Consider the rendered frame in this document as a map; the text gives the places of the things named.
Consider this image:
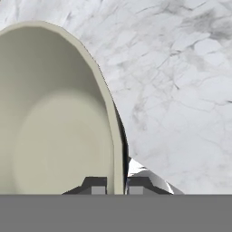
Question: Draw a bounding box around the beige ceramic bowl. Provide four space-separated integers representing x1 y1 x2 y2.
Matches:
0 20 130 196

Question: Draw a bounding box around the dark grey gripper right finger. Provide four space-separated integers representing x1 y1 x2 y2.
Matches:
126 176 172 196

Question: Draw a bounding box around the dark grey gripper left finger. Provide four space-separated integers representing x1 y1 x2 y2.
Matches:
62 176 108 196

